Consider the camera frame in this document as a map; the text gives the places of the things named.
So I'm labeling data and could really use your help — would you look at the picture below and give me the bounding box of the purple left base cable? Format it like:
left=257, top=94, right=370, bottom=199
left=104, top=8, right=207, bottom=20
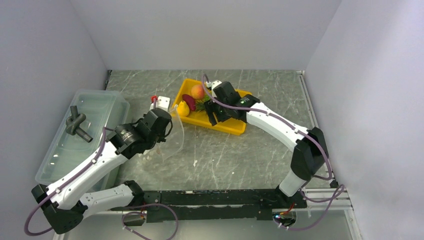
left=121, top=203, right=180, bottom=240

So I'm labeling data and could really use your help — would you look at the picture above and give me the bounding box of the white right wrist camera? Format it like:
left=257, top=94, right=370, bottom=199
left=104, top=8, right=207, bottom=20
left=205, top=80, right=222, bottom=91

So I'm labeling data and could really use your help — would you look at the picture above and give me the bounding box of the clear polka-dot zip bag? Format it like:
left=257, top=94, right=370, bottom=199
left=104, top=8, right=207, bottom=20
left=138, top=106, right=185, bottom=162

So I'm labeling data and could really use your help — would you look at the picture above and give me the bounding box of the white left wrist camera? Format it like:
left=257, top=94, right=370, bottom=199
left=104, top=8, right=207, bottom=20
left=149, top=95, right=171, bottom=112

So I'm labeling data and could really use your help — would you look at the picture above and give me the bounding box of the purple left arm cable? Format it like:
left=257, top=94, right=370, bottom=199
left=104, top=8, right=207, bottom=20
left=23, top=97, right=158, bottom=237

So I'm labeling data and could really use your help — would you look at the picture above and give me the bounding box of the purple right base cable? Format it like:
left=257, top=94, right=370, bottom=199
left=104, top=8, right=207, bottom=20
left=273, top=185, right=347, bottom=232

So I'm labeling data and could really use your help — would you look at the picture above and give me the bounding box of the yellow plastic tray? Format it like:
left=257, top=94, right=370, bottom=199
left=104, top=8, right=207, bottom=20
left=171, top=78, right=247, bottom=136

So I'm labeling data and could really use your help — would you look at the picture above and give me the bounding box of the grey knotted hose piece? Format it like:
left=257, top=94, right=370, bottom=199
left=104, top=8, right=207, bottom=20
left=64, top=105, right=94, bottom=144

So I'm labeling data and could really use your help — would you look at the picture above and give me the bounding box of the yellow toy pear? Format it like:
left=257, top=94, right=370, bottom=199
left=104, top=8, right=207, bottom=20
left=176, top=100, right=191, bottom=117

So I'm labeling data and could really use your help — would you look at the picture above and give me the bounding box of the dark red toy sweet potato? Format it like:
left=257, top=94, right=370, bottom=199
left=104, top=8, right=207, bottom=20
left=182, top=94, right=196, bottom=112

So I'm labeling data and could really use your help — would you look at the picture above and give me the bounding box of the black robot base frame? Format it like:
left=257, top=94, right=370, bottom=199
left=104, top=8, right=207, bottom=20
left=113, top=188, right=308, bottom=223

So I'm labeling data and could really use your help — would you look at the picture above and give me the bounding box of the orange toy pineapple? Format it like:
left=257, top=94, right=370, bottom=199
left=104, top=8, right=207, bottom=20
left=195, top=97, right=213, bottom=112

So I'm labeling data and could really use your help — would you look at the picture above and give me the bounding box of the clear plastic storage bin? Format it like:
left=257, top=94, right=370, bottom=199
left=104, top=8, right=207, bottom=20
left=35, top=89, right=130, bottom=186

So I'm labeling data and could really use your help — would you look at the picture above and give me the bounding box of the toy peach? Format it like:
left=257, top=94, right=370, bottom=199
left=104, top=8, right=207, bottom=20
left=190, top=84, right=205, bottom=100

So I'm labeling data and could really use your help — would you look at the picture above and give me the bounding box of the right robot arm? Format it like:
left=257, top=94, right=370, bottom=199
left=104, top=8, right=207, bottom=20
left=201, top=76, right=329, bottom=208

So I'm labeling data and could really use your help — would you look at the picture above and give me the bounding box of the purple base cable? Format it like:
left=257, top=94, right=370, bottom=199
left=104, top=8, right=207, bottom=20
left=121, top=203, right=180, bottom=240
left=273, top=185, right=347, bottom=232

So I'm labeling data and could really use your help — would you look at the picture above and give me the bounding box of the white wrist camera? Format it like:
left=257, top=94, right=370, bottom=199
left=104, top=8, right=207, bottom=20
left=149, top=95, right=171, bottom=112
left=205, top=80, right=222, bottom=91

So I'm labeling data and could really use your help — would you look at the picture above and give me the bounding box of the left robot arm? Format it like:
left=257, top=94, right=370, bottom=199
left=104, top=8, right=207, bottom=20
left=24, top=108, right=173, bottom=236

